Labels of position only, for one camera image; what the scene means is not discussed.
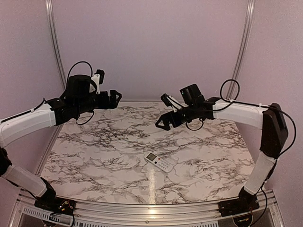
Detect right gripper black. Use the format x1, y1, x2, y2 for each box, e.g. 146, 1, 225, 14
156, 104, 197, 131

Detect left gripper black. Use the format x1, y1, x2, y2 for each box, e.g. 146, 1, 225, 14
74, 88, 121, 114

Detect white remote control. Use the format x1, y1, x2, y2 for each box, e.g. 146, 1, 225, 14
144, 152, 179, 173

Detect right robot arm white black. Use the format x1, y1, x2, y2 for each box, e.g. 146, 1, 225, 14
155, 84, 288, 212

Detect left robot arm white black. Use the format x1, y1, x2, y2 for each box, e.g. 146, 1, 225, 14
0, 70, 122, 210

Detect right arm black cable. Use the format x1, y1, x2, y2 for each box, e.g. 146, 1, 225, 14
186, 79, 297, 158

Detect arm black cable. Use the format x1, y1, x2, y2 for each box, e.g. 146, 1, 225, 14
0, 61, 95, 126
186, 79, 297, 158

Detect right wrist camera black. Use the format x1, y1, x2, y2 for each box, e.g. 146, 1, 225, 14
160, 94, 184, 112

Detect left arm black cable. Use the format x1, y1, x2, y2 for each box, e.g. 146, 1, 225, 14
0, 61, 95, 126

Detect front aluminium rail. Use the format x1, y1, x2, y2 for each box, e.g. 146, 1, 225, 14
8, 190, 285, 227

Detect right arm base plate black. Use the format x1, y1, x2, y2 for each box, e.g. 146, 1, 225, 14
218, 199, 260, 217

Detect left aluminium frame post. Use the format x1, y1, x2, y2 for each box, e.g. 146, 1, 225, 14
45, 0, 67, 89

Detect aluminium frame post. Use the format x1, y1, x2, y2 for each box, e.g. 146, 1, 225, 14
228, 0, 256, 95
45, 0, 67, 89

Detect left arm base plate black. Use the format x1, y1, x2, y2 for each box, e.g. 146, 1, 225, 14
34, 197, 76, 216

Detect right aluminium frame post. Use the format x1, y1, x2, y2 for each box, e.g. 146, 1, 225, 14
228, 0, 256, 95

